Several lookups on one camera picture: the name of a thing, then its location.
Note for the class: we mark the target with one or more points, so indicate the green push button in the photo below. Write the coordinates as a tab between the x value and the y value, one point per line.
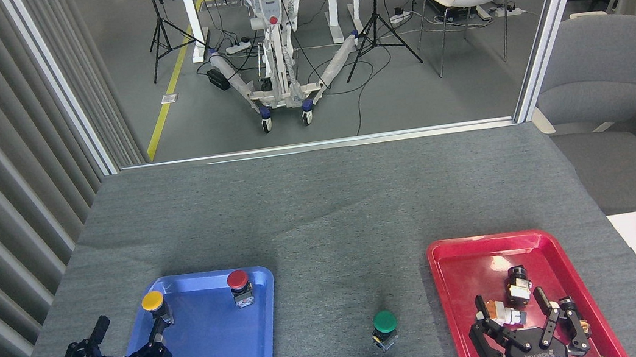
384	321

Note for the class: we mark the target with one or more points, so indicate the yellow push button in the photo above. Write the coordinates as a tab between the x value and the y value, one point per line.
153	300

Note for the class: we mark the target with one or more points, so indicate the red push button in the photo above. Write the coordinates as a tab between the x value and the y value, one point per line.
237	279

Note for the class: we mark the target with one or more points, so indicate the red plastic tray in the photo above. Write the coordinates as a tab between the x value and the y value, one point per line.
471	272

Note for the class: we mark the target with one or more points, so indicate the blue plastic tray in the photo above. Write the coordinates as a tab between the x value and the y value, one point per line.
224	350

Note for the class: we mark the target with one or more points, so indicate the white floor outlet plate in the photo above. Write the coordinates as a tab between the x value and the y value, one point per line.
170	98

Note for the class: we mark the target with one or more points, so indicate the grey office chair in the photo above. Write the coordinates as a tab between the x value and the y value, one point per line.
597	62

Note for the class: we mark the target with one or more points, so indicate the black power adapter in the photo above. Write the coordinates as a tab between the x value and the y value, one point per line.
218	80

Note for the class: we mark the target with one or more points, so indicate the white power strip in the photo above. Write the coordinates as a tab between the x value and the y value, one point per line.
400	17
238	47

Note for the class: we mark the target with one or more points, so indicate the black tripod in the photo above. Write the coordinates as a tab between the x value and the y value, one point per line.
159	21
376	17

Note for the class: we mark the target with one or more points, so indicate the white wheeled stand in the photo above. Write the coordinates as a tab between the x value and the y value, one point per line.
269	0

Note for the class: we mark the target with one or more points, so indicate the white and orange switch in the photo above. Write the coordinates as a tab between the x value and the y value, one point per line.
508	314

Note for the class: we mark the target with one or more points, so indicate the black selector switch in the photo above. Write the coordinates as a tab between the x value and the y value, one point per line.
518	287

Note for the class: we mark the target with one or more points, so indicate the black switch with orange base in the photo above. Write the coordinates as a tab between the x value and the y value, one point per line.
569	305

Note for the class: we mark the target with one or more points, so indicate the silver frame rail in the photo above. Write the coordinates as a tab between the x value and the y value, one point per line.
320	144

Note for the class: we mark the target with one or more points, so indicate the silver frame post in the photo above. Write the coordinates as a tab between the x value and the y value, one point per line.
60	83
549	19

